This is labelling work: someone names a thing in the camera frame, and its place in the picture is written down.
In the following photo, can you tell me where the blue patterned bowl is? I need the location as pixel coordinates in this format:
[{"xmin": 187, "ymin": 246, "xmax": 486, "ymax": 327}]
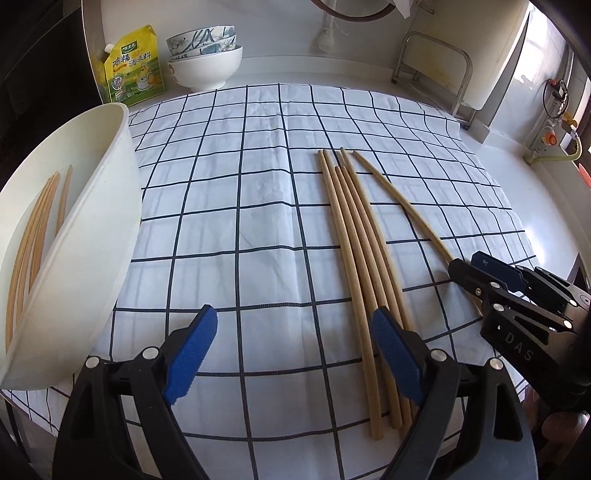
[
  {"xmin": 166, "ymin": 25, "xmax": 235, "ymax": 55},
  {"xmin": 171, "ymin": 38, "xmax": 238, "ymax": 61}
]

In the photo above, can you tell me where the large cream oval basin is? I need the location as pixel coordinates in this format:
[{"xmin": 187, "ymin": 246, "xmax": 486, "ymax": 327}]
[{"xmin": 1, "ymin": 103, "xmax": 141, "ymax": 390}]

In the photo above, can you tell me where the cream cutting board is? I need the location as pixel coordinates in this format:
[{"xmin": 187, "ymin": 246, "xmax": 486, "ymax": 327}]
[{"xmin": 405, "ymin": 0, "xmax": 529, "ymax": 110}]

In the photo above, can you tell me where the white wall pipe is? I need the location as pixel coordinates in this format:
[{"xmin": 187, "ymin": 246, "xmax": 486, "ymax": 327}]
[{"xmin": 317, "ymin": 12, "xmax": 337, "ymax": 54}]

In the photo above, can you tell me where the metal rack frame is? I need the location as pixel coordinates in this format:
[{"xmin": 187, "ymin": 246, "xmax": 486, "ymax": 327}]
[{"xmin": 391, "ymin": 30, "xmax": 476, "ymax": 130}]

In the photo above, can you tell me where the gas valve with red knob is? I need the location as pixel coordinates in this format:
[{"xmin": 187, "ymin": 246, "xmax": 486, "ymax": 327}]
[{"xmin": 524, "ymin": 79, "xmax": 583, "ymax": 166}]

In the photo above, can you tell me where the wooden chopstick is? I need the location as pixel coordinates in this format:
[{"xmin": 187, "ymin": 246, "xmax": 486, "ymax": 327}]
[
  {"xmin": 28, "ymin": 172, "xmax": 60, "ymax": 290},
  {"xmin": 335, "ymin": 166, "xmax": 412, "ymax": 436},
  {"xmin": 318, "ymin": 150, "xmax": 384, "ymax": 440},
  {"xmin": 14, "ymin": 172, "xmax": 56, "ymax": 326},
  {"xmin": 55, "ymin": 165, "xmax": 73, "ymax": 234},
  {"xmin": 339, "ymin": 148, "xmax": 416, "ymax": 331},
  {"xmin": 5, "ymin": 172, "xmax": 60, "ymax": 349},
  {"xmin": 351, "ymin": 150, "xmax": 484, "ymax": 319},
  {"xmin": 318, "ymin": 150, "xmax": 404, "ymax": 440}
]

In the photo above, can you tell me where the white hanging towel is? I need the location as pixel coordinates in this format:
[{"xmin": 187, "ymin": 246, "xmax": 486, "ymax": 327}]
[{"xmin": 391, "ymin": 0, "xmax": 415, "ymax": 19}]

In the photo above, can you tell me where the round brown hoop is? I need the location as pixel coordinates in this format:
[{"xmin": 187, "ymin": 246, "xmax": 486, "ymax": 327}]
[{"xmin": 311, "ymin": 0, "xmax": 396, "ymax": 23}]

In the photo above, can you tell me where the white ceramic bowl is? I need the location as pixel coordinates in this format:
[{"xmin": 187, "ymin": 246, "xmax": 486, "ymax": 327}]
[{"xmin": 167, "ymin": 45, "xmax": 243, "ymax": 92}]

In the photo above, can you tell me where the white checkered cloth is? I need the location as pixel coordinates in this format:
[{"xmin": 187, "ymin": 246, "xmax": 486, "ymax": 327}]
[{"xmin": 16, "ymin": 83, "xmax": 537, "ymax": 479}]

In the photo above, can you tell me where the yellow detergent refill pouch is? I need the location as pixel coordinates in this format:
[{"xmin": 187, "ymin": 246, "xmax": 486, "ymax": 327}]
[{"xmin": 103, "ymin": 25, "xmax": 165, "ymax": 106}]

